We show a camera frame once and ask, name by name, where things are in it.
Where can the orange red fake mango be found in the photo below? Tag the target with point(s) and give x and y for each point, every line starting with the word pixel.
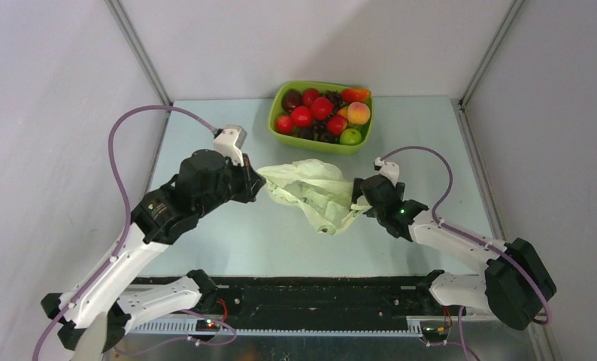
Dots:
pixel 351 95

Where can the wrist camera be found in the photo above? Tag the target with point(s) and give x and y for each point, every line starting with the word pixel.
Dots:
pixel 228 141
pixel 389 170

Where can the fake green apple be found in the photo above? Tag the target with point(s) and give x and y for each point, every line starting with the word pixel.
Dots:
pixel 350 137

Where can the red fake fruit middle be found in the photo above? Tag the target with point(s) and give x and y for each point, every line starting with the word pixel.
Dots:
pixel 301 116

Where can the red fake fruit lower right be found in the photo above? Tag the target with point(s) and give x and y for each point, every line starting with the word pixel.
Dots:
pixel 336 125

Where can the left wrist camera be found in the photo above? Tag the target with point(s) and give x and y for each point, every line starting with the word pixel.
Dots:
pixel 228 141

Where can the pale green plastic bag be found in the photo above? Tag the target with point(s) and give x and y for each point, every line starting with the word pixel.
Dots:
pixel 319 189

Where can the red fake fruit top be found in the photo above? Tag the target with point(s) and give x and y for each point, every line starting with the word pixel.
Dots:
pixel 309 96

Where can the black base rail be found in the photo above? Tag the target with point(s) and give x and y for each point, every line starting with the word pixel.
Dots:
pixel 314 304

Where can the fake peach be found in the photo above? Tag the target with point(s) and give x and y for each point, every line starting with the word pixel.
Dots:
pixel 358 113

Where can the dark purple fake plum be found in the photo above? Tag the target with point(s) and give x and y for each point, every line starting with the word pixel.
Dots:
pixel 327 137

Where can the dark red fake plum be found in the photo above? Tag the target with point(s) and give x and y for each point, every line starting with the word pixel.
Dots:
pixel 292 99

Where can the green plastic fruit bowl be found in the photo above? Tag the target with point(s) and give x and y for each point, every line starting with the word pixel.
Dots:
pixel 306 138

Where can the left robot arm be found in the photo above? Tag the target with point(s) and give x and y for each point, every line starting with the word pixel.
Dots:
pixel 206 180

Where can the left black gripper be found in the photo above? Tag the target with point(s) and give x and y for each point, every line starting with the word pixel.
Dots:
pixel 251 180

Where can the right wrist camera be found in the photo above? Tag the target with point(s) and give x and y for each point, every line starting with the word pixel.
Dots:
pixel 389 170

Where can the red fake fruit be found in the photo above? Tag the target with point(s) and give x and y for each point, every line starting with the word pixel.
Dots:
pixel 309 96
pixel 301 116
pixel 336 125

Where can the fake strawberry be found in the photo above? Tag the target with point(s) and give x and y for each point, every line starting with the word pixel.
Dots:
pixel 284 124

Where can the red fake apple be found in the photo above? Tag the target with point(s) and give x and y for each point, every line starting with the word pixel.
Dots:
pixel 321 108

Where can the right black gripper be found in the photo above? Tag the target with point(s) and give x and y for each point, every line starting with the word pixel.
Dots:
pixel 357 192

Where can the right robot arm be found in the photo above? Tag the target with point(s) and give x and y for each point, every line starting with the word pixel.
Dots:
pixel 508 279

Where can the fake grape bunch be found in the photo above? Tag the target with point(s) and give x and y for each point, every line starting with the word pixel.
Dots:
pixel 335 98

